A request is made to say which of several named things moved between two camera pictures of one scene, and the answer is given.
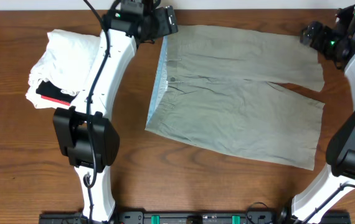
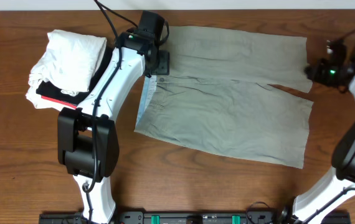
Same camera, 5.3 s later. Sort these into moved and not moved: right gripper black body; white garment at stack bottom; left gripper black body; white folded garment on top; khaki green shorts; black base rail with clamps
Moved: right gripper black body; left gripper black body
Not moved: white folded garment on top; khaki green shorts; black base rail with clamps; white garment at stack bottom
